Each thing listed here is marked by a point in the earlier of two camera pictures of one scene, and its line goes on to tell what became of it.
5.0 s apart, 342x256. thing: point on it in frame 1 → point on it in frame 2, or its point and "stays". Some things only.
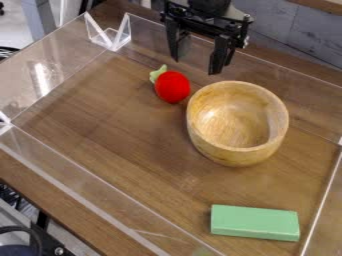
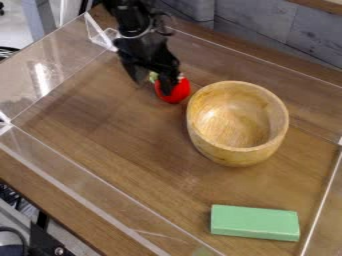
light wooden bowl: [237, 122] stays
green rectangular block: [256, 223] stays
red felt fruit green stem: [173, 84] stays
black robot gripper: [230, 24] → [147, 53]
